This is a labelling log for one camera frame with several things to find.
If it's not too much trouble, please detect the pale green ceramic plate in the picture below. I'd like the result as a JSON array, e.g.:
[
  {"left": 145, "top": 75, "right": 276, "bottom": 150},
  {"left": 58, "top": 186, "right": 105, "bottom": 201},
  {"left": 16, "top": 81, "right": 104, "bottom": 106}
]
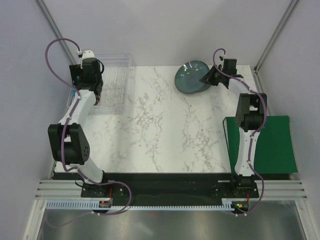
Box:
[{"left": 193, "top": 84, "right": 211, "bottom": 93}]

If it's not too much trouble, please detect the dark teal floral plate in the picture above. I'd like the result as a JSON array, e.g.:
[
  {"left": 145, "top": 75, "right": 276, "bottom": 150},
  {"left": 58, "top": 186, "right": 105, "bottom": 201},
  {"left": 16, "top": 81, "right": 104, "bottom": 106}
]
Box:
[{"left": 174, "top": 60, "right": 210, "bottom": 94}]

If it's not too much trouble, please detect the white wire dish rack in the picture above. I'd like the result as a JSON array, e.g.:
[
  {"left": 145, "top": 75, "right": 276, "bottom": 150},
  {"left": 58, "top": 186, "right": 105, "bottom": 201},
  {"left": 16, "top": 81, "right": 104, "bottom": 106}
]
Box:
[{"left": 69, "top": 52, "right": 133, "bottom": 119}]

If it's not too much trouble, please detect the aluminium rail front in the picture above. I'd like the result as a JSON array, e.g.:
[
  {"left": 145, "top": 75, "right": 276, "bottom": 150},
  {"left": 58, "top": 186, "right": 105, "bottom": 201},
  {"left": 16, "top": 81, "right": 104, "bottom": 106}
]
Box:
[{"left": 35, "top": 179, "right": 307, "bottom": 200}]

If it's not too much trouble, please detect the green mat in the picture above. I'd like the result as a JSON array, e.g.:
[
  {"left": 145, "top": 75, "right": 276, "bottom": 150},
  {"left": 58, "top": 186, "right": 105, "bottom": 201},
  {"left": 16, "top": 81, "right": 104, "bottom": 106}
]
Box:
[{"left": 222, "top": 115, "right": 298, "bottom": 175}]

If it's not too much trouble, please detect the left aluminium frame post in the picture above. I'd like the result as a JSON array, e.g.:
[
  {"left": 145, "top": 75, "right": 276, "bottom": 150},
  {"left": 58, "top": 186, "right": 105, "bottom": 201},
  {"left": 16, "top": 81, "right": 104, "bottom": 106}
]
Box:
[{"left": 34, "top": 0, "right": 76, "bottom": 65}]

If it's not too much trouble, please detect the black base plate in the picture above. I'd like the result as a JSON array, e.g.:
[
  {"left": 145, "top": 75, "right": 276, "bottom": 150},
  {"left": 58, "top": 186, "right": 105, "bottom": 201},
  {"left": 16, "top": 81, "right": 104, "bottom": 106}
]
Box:
[{"left": 81, "top": 173, "right": 260, "bottom": 209}]

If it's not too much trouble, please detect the aluminium frame post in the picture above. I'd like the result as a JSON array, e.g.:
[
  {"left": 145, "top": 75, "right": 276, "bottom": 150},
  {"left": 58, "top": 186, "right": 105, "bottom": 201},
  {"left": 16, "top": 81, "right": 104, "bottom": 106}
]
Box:
[
  {"left": 34, "top": 0, "right": 76, "bottom": 65},
  {"left": 253, "top": 0, "right": 300, "bottom": 75}
]

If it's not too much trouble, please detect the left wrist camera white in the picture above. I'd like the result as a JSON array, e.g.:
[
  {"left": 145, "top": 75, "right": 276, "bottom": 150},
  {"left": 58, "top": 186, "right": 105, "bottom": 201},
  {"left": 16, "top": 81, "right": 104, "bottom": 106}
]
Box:
[{"left": 78, "top": 50, "right": 96, "bottom": 64}]

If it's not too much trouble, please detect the right aluminium frame post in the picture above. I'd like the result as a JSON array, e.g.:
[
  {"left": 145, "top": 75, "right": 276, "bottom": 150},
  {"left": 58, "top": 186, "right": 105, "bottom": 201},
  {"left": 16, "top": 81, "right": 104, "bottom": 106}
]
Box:
[{"left": 253, "top": 0, "right": 300, "bottom": 75}]

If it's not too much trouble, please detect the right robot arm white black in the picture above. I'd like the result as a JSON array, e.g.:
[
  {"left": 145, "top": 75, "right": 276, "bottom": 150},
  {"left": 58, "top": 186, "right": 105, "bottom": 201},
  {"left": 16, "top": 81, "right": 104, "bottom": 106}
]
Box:
[{"left": 199, "top": 57, "right": 267, "bottom": 177}]

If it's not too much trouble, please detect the left cable duct white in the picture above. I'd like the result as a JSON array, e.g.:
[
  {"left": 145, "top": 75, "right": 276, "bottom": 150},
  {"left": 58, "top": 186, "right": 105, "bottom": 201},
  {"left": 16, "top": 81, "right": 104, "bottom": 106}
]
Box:
[{"left": 46, "top": 199, "right": 113, "bottom": 210}]

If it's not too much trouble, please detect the cable duct white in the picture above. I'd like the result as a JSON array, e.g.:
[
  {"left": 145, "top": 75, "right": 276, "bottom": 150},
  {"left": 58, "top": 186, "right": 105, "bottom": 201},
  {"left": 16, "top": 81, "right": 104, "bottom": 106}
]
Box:
[
  {"left": 221, "top": 198, "right": 250, "bottom": 212},
  {"left": 46, "top": 199, "right": 113, "bottom": 210}
]

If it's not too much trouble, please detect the right cable duct white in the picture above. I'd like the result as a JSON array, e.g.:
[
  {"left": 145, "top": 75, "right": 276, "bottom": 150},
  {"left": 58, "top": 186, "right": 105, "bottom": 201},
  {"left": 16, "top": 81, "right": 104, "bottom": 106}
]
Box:
[{"left": 221, "top": 198, "right": 250, "bottom": 212}]

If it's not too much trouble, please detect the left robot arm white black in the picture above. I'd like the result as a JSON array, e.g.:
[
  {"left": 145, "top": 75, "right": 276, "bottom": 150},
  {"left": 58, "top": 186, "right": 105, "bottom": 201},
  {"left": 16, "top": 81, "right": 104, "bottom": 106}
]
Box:
[{"left": 48, "top": 56, "right": 104, "bottom": 184}]

